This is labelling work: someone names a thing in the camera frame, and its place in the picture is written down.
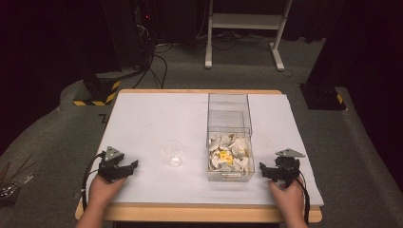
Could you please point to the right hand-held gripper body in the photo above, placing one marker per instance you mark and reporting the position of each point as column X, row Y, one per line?
column 286, row 166

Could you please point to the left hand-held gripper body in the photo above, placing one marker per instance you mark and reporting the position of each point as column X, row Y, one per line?
column 109, row 166

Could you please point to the person's left hand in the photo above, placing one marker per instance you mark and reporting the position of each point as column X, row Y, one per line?
column 103, row 191

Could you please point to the person's right hand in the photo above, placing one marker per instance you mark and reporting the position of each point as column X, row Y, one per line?
column 286, row 199

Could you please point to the clear plastic drawer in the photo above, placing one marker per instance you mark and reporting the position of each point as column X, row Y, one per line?
column 231, row 175

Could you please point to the pile of white pieces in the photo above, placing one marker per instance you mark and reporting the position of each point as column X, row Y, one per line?
column 236, row 147

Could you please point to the yellow packet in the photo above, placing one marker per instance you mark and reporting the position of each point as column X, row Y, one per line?
column 225, row 156

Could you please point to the clear glass cup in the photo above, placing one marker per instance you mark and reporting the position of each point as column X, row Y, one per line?
column 172, row 153

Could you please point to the white table sheet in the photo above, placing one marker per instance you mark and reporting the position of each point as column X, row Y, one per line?
column 152, row 126

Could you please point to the clear plastic drawer housing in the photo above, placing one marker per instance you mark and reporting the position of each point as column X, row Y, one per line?
column 228, row 110

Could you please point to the black yellow striped stand base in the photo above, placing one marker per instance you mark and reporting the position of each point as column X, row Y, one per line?
column 101, row 87

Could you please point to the wooden table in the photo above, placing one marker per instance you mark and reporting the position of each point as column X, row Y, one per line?
column 196, row 213

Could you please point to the container of utensils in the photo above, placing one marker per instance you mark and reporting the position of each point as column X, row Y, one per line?
column 12, row 186

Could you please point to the black equipment tower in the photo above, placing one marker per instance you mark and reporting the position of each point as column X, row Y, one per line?
column 126, row 31

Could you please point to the white metal stand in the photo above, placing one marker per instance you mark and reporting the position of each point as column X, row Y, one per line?
column 244, row 21

